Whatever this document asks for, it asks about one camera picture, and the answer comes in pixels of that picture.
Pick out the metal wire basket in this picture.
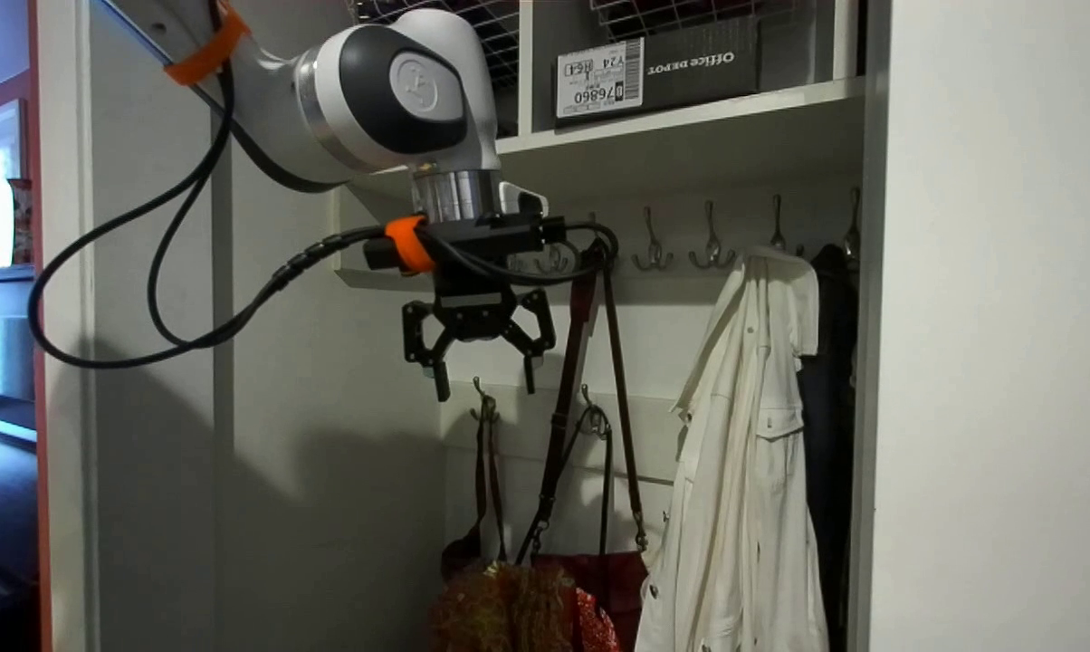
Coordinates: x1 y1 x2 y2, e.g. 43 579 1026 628
356 0 521 100

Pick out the white coat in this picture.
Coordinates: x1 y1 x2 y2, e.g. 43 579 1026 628
631 246 830 652

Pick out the orange cable strap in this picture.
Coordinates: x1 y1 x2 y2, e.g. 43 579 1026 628
379 215 439 275
161 3 253 86

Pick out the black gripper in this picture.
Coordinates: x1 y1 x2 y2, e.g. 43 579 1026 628
399 259 556 405

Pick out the small silver wall hook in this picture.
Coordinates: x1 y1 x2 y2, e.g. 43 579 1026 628
570 386 612 442
468 374 502 429

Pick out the black coat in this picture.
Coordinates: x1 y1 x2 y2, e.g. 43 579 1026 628
793 240 863 652

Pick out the brown patterned bag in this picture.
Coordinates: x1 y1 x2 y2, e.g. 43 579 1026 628
432 395 626 652

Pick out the white closet door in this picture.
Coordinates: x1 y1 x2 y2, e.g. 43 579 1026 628
846 0 1090 652

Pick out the white wall shelf unit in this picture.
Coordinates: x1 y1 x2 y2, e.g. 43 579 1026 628
337 0 865 306

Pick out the black box with white label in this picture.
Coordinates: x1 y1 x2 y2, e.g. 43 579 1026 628
551 10 764 122

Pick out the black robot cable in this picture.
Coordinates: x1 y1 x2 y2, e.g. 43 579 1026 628
27 0 624 374
143 71 239 355

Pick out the red bag with dark strap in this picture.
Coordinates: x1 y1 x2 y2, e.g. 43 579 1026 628
515 236 650 652

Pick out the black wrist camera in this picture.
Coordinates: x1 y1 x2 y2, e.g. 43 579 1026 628
428 215 570 269

